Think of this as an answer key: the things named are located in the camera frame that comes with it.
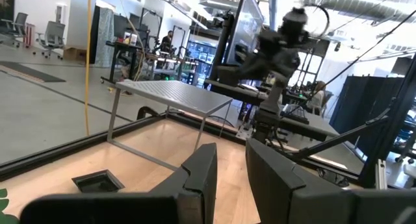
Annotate small black desk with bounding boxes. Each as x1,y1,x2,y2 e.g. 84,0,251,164
99,40,144,85

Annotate small square black plate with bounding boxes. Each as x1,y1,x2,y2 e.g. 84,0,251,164
71,169,125,194

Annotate green plant in white pot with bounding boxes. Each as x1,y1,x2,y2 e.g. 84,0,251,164
0,188,20,224

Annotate black table frame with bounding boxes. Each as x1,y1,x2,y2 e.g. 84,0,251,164
0,112,416,189

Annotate silver aluminium extrusion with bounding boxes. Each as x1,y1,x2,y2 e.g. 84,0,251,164
375,158,388,190

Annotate cardboard box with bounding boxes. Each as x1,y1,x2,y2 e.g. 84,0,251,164
63,47,88,62

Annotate thin black overhead cable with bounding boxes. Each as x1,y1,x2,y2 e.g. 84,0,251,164
284,8,416,118

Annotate black frame handle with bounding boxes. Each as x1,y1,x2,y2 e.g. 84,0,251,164
136,106,161,121

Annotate yellow hanging cable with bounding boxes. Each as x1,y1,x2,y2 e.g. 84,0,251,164
83,0,94,137

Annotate red striped bin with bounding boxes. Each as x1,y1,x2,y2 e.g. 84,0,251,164
23,22,36,47

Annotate person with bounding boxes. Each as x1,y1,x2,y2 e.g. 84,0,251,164
159,30,175,56
305,80,329,116

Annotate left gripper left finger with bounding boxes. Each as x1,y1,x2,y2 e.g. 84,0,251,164
19,142,218,224

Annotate grey patterned panel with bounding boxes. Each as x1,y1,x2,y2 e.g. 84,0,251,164
89,5,116,68

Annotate grey office chair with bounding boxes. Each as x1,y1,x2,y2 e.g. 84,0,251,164
0,12,29,49
32,21,66,60

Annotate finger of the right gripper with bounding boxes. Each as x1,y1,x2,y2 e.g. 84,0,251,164
216,66,230,87
229,66,243,87

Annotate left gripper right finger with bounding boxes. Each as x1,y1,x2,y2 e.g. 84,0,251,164
245,138,416,224

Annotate silver ceiling duct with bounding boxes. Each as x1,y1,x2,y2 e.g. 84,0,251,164
302,0,416,23

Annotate grey perforated metal shelf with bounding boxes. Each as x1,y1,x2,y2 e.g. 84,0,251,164
106,79,233,171

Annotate black keyboard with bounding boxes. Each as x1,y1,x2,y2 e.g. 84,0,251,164
279,103,310,125

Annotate black monitor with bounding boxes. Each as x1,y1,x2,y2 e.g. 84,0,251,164
391,56,414,77

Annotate long black desk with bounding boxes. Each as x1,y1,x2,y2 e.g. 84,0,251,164
203,78,341,143

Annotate black floor mat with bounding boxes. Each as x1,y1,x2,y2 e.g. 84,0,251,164
0,60,66,84

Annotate dark blue partition screen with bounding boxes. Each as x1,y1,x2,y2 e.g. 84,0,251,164
328,75,407,153

